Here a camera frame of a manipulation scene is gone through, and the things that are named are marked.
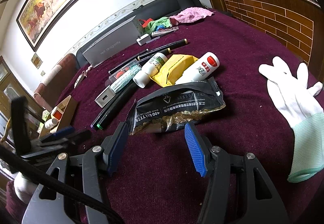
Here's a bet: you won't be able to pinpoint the pink cloth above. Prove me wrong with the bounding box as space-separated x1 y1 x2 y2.
169 7 214 26

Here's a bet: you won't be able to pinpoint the silver grey long box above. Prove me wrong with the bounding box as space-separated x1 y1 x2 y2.
82 16 144 68

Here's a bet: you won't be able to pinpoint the brown armchair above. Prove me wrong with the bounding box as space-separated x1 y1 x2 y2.
33 53 79 111

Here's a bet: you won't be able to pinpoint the black marker yellow cap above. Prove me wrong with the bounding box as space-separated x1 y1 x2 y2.
137 48 172 61

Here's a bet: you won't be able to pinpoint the clear pen package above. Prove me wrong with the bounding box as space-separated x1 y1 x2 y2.
146 26 178 44

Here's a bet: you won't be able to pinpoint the black marker grey cap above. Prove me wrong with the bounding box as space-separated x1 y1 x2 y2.
108 48 149 74

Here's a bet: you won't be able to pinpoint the white bottle red cap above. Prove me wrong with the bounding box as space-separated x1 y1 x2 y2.
175 52 220 85

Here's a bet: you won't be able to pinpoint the yellow foil packet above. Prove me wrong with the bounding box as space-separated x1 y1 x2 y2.
151 54 198 87

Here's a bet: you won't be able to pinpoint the white pill bottle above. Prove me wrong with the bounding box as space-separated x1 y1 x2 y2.
44 118 59 130

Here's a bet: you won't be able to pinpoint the black marker gold cap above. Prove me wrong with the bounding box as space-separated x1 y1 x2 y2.
142 39 188 56

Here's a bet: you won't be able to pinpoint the green cloth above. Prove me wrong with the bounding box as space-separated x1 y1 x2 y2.
144 17 173 35

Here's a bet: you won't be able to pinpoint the teal white pack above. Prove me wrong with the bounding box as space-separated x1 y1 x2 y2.
110 65 141 93

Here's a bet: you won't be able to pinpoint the small white charger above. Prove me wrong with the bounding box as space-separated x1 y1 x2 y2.
136 34 151 46

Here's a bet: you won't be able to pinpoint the cardboard tray box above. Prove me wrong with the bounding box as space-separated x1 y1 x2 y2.
39 95 77 138

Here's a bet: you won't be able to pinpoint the black gold snack packet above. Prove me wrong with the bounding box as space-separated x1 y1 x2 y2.
126 78 226 135

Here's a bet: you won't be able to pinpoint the white bottle green label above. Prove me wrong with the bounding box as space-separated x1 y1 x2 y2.
133 52 168 89

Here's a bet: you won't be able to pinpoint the white power adapter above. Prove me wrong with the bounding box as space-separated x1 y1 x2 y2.
95 86 116 108

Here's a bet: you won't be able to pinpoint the dark red tablecloth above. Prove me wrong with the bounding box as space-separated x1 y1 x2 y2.
4 8 324 224

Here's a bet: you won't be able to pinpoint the white cotton glove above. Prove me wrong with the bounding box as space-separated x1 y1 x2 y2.
259 56 323 183

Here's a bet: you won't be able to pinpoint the wooden brick-pattern cabinet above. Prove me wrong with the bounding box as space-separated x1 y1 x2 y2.
210 0 323 80

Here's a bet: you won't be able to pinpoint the clear case red items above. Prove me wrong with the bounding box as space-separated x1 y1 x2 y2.
105 59 140 87

